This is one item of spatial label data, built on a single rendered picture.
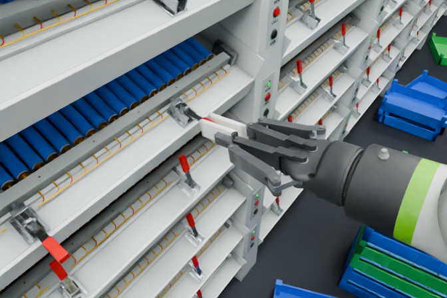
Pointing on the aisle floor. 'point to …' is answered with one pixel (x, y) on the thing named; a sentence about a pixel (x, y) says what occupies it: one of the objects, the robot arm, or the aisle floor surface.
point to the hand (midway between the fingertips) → (223, 130)
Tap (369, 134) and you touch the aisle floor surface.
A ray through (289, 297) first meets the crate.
